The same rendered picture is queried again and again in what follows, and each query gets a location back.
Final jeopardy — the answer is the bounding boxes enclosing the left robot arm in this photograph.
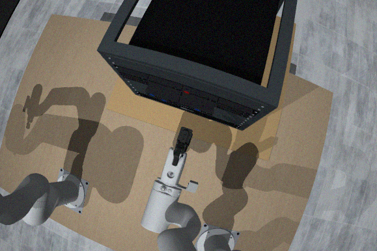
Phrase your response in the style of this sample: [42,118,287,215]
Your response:
[0,173,85,226]

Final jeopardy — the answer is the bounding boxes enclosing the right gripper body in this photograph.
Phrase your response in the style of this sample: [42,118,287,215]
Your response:
[157,147,187,187]

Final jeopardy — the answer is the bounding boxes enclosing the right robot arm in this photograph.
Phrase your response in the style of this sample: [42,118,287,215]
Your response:
[141,180,241,251]

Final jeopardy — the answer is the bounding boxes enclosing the tan flat board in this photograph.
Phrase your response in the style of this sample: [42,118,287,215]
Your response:
[106,16,296,161]

